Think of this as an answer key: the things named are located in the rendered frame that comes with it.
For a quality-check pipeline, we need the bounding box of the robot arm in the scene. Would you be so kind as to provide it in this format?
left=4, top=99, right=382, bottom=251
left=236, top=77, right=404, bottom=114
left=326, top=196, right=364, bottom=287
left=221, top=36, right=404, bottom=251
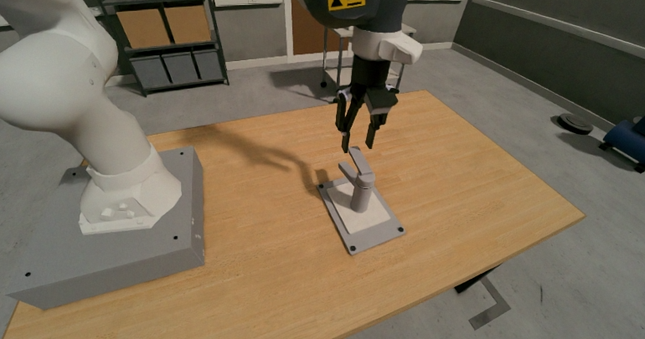
left=0, top=0, right=423, bottom=235

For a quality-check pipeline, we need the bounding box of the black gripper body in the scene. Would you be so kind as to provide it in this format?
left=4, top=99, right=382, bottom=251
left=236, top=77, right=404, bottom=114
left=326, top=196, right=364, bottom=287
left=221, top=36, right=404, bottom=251
left=348, top=53, right=391, bottom=102

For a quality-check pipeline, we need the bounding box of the grey tap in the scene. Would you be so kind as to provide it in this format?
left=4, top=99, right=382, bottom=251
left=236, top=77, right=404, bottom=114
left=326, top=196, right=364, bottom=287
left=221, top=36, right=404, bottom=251
left=327, top=146, right=390, bottom=234

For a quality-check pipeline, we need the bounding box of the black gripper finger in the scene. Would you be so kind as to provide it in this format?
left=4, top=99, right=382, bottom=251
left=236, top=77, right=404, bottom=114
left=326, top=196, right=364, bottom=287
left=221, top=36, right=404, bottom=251
left=335, top=85, right=366, bottom=153
left=365, top=84, right=396, bottom=149

